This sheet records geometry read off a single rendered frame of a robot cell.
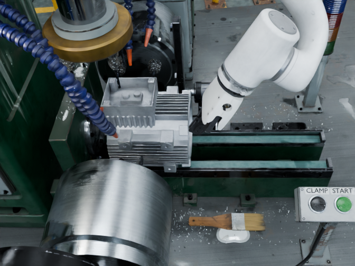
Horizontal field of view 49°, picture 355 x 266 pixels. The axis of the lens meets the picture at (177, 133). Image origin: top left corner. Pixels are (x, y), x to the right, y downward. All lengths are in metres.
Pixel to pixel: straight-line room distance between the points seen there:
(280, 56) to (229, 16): 1.08
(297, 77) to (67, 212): 0.49
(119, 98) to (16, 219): 0.43
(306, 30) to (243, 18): 1.00
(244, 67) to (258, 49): 0.04
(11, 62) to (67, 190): 0.33
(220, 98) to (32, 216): 0.60
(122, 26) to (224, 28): 0.97
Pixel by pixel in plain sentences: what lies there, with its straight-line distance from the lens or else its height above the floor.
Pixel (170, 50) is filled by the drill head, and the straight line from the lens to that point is 1.11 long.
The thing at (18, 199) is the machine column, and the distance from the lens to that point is 1.06.
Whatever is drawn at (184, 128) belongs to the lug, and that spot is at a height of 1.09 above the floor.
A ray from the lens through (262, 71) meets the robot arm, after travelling 0.76.
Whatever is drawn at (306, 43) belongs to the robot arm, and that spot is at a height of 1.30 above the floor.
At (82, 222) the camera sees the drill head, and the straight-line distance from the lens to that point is 0.72.
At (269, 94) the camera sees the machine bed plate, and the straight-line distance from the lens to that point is 1.43.
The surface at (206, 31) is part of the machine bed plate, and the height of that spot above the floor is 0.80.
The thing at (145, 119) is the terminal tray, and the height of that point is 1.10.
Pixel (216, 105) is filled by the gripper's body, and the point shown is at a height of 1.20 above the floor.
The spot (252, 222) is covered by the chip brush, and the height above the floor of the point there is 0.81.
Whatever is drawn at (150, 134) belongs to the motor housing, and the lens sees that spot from 0.94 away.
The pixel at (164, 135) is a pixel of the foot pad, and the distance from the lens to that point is 0.92.
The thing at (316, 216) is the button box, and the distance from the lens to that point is 0.85.
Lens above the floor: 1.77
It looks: 48 degrees down
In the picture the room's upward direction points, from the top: 6 degrees counter-clockwise
